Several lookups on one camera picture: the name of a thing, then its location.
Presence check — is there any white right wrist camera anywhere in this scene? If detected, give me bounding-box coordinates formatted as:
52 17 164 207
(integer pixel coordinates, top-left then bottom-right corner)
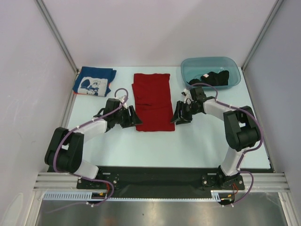
181 89 192 103

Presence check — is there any aluminium front frame rail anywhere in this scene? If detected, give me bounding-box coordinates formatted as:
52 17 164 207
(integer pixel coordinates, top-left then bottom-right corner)
33 172 290 193

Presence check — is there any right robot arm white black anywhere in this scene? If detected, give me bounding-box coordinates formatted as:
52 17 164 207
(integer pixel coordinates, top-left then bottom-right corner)
171 83 263 190

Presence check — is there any folded blue printed t shirt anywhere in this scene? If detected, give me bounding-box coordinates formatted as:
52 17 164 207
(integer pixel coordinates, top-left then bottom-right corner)
72 66 117 97

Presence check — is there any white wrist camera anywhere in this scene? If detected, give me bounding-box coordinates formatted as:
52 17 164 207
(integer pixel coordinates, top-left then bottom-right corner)
115 95 128 103
181 89 192 103

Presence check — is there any white slotted cable duct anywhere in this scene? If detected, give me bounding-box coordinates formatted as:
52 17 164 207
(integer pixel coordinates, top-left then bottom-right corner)
42 190 234 202

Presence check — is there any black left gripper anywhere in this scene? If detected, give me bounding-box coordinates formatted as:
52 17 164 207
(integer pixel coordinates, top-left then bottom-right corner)
113 105 143 129

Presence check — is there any teal plastic bin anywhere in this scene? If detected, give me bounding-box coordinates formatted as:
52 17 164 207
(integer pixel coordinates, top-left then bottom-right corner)
181 56 241 89

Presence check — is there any left aluminium frame post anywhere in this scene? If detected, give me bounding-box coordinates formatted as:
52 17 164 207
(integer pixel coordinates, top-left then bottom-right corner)
34 0 79 73

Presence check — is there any right aluminium frame post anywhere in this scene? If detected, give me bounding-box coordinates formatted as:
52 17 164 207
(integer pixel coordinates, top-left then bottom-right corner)
241 0 285 72

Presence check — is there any red t shirt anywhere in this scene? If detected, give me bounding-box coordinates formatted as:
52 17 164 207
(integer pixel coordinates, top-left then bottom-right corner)
132 73 175 132

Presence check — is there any aluminium frame post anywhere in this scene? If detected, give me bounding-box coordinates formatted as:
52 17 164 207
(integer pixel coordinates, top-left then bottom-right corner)
241 0 285 72
34 0 79 73

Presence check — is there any black t shirt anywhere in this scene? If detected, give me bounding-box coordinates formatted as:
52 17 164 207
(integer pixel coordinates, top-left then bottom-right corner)
188 70 230 87

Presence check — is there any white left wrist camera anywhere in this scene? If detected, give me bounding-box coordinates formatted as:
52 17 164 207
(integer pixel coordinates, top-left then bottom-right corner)
115 95 128 103

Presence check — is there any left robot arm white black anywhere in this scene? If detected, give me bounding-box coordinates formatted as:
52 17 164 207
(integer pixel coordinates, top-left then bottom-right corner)
44 98 143 189

